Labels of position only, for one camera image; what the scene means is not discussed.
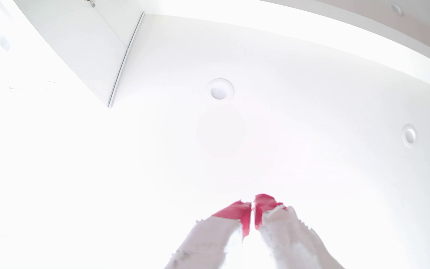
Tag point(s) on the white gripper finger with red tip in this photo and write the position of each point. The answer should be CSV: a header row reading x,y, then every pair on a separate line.
x,y
289,239
215,239

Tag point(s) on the round recessed ceiling light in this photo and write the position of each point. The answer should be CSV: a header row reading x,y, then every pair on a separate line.
x,y
397,9
409,135
220,90

